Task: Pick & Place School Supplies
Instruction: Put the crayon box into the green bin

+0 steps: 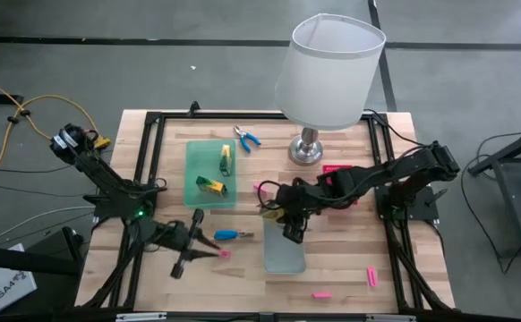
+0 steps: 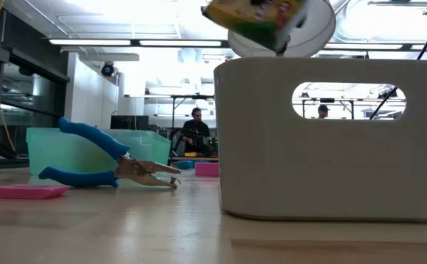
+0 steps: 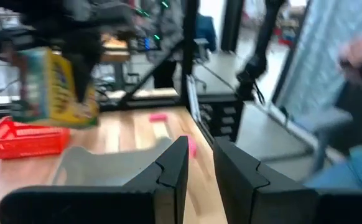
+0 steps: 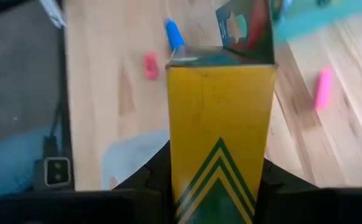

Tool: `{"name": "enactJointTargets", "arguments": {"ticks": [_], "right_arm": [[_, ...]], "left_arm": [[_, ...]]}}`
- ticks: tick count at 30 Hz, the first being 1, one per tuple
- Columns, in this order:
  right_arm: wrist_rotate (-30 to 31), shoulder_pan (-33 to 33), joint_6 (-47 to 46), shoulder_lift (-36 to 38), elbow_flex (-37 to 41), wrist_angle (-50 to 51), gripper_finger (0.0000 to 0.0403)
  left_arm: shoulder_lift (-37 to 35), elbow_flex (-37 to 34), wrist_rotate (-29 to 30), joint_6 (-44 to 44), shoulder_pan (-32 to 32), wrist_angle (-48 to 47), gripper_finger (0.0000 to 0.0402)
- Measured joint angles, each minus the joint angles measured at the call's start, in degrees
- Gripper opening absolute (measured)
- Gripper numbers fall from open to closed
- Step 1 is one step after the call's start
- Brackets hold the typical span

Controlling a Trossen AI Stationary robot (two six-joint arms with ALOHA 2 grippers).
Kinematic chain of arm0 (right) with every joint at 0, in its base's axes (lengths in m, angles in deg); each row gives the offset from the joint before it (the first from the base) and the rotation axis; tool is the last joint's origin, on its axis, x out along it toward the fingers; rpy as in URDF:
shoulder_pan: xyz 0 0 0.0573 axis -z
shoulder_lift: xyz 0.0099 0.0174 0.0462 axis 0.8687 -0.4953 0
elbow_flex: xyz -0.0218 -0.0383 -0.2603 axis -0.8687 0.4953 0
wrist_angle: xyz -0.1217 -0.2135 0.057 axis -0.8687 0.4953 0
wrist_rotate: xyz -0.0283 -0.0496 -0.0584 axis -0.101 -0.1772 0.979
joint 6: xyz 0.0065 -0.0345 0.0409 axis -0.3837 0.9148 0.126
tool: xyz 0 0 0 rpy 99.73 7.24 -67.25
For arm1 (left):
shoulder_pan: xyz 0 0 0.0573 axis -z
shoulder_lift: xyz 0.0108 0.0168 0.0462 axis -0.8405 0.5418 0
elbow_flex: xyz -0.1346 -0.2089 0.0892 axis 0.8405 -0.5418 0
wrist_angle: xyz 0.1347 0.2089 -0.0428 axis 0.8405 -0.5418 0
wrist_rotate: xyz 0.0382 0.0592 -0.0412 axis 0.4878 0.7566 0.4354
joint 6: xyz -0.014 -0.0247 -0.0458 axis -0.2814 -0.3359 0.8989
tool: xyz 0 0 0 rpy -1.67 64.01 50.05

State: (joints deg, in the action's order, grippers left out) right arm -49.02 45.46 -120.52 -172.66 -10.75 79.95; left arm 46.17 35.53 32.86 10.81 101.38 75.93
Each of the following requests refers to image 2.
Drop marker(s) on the pink rubber eraser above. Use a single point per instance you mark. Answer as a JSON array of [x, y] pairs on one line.
[[26, 191], [206, 169]]

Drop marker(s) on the yellow green crayon box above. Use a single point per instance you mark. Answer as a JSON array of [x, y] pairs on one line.
[[250, 18]]

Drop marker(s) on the translucent green plastic bin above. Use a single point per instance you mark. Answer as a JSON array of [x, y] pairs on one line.
[[44, 146]]

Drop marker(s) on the person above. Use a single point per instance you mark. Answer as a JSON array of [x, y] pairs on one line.
[[196, 130], [323, 111]]

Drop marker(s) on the black computer monitor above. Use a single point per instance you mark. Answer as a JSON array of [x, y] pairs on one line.
[[129, 122]]

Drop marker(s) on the white lamp shade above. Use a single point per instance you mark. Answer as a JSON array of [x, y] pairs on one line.
[[316, 33]]

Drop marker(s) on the black round ceiling camera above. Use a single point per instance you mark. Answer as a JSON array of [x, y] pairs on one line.
[[107, 69]]

